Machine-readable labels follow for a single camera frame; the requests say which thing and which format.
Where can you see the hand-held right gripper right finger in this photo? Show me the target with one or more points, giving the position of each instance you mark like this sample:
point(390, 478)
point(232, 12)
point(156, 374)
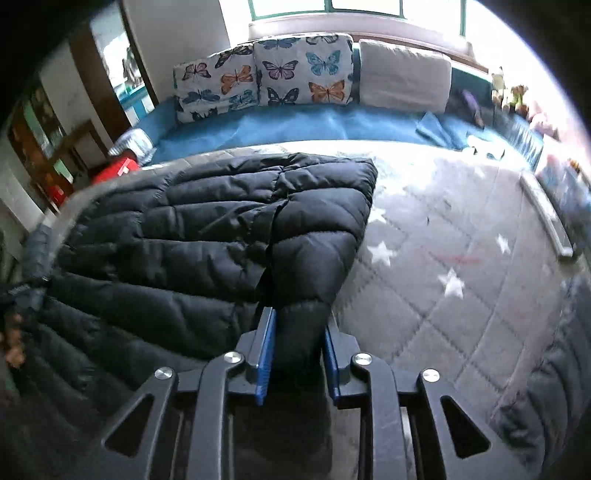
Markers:
point(331, 364)

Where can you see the green framed window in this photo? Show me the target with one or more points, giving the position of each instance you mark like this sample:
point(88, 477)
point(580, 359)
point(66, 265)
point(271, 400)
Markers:
point(360, 9)

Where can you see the butterfly print pillow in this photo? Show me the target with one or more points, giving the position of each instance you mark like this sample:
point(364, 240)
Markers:
point(214, 83)
point(304, 69)

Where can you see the pink plush toy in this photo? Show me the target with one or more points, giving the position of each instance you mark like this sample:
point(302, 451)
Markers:
point(542, 120)

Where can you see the folded blue cloth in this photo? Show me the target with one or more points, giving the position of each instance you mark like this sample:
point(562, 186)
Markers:
point(434, 129)

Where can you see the brown plush bear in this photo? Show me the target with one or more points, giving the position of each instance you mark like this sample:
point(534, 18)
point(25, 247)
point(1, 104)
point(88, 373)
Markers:
point(517, 97)

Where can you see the brown wooden door frame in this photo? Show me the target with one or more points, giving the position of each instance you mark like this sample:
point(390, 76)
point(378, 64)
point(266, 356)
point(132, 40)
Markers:
point(134, 60)

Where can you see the long grey box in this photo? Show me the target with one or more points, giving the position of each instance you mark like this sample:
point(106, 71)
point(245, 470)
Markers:
point(547, 217)

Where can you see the grey star quilted mattress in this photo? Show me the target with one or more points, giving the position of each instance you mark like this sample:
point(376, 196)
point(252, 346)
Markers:
point(438, 230)

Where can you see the red plastic box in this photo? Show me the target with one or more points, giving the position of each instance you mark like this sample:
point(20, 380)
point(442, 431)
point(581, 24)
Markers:
point(115, 170)

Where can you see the person's left hand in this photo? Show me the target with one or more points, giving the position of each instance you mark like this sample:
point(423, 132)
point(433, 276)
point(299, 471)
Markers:
point(11, 341)

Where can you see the blue sofa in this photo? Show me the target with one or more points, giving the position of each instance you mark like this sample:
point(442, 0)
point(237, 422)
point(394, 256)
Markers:
point(323, 127)

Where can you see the dark grey cloth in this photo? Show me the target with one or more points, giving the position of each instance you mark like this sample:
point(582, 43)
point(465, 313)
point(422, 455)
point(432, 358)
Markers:
point(554, 369)

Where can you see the purple toy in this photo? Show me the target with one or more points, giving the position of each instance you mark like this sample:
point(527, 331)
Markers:
point(473, 104)

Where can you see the dark wooden shelf cabinet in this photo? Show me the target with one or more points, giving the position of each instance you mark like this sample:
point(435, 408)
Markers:
point(39, 138)

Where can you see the blue cabinet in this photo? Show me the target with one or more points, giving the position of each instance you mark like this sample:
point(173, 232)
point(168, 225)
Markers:
point(134, 99)

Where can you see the black puffer jacket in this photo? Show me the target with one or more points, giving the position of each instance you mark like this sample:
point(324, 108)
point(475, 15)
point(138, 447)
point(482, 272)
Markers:
point(184, 230)

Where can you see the grey striped cloth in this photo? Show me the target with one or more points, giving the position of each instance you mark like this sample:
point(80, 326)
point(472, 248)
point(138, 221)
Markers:
point(134, 145)

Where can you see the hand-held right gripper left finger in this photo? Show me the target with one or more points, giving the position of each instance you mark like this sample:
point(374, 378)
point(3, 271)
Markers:
point(265, 355)

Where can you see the plain grey pillow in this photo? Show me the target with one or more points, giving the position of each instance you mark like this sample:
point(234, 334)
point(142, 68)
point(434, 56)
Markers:
point(401, 76)

